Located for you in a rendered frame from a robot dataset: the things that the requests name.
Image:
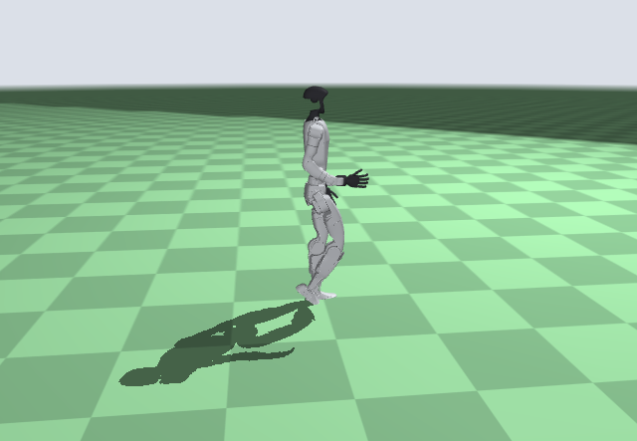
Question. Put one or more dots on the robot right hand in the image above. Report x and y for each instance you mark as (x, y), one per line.
(353, 180)

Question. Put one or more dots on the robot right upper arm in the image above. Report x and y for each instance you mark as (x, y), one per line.
(314, 136)

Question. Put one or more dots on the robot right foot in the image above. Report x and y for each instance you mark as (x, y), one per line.
(303, 290)

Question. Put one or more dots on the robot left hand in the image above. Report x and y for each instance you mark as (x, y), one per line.
(329, 193)

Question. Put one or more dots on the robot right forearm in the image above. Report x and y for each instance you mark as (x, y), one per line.
(320, 174)

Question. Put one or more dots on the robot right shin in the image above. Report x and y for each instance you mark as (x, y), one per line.
(326, 264)

